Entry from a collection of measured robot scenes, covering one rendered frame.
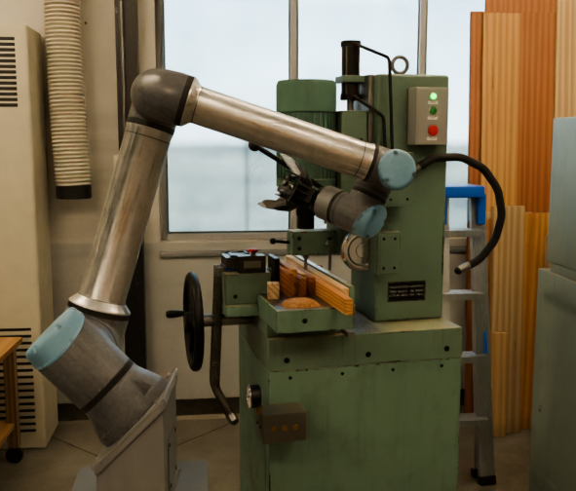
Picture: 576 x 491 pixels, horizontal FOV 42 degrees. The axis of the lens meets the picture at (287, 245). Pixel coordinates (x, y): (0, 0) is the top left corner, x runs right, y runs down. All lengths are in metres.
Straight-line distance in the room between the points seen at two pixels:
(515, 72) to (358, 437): 2.06
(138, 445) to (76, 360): 0.22
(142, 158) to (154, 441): 0.65
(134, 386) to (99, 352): 0.10
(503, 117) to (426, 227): 1.47
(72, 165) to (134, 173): 1.59
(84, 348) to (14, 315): 1.77
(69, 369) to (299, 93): 1.00
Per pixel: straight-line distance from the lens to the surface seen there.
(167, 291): 3.61
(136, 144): 1.82
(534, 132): 3.74
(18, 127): 3.32
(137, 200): 1.81
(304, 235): 2.21
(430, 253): 2.28
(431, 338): 2.21
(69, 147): 3.40
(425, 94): 2.18
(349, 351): 2.12
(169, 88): 1.69
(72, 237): 3.61
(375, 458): 2.26
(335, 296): 1.96
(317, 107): 2.15
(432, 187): 2.26
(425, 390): 2.25
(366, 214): 1.84
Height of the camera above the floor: 1.33
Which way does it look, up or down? 8 degrees down
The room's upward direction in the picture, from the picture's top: straight up
